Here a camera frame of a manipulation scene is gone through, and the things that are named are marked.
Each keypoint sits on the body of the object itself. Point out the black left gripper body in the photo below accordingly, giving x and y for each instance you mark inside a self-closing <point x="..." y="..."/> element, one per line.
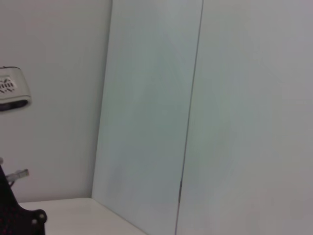
<point x="12" y="215"/>

